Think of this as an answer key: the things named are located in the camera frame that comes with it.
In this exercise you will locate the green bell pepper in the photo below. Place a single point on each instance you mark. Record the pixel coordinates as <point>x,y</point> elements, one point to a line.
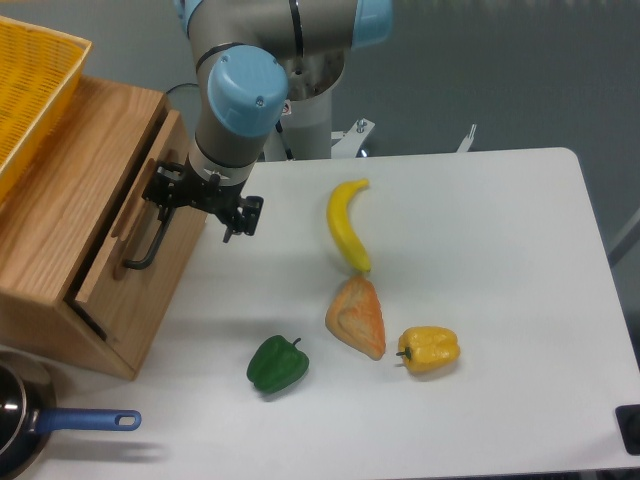
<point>276,365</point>

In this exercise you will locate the wooden drawer cabinet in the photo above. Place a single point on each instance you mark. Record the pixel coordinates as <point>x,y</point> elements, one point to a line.
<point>57,217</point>

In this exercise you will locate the orange bread piece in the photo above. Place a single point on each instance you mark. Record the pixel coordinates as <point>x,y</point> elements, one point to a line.
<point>355,317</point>

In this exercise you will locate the wooden top drawer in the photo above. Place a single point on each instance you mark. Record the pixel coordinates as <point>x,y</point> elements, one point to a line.
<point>119,300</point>

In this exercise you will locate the yellow banana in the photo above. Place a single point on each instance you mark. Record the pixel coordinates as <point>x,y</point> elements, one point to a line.
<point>342,232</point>

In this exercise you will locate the black corner device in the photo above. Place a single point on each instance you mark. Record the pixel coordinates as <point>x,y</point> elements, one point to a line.
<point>628,419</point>

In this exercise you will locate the blue-handled frying pan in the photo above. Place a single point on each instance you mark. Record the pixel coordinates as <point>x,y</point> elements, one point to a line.
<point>29,415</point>

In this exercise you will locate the black drawer handle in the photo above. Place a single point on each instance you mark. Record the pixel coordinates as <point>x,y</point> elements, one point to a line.
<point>147,250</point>

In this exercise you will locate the white table bracket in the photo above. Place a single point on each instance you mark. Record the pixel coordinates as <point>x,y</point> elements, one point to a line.
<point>467,142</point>
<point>349,143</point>

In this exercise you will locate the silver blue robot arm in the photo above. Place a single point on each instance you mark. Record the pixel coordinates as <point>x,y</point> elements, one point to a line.
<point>239,50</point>

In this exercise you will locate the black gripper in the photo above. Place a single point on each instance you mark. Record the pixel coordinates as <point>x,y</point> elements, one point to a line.
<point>172,186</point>

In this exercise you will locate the yellow bell pepper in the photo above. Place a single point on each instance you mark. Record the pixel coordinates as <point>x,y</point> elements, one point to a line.
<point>427,348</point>

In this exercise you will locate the yellow plastic basket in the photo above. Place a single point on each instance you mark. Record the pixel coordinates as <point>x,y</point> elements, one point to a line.
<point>40,70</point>

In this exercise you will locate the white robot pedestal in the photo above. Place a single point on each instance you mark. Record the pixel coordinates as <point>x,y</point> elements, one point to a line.
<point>304,131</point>

